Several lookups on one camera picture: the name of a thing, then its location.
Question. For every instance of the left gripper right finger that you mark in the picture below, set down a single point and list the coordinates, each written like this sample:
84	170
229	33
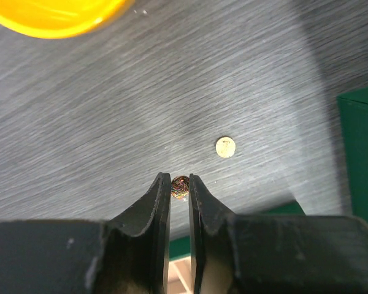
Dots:
273	253

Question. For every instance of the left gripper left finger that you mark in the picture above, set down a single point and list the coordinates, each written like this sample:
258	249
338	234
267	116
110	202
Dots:
127	254

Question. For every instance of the small gold earring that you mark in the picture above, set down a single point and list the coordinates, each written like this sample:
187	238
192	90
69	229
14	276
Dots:
225	147
180	187

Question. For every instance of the green jewelry box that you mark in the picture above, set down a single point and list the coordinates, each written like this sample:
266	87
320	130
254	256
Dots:
353	108

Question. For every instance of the orange plastic bowl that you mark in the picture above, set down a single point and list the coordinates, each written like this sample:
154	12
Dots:
59	19

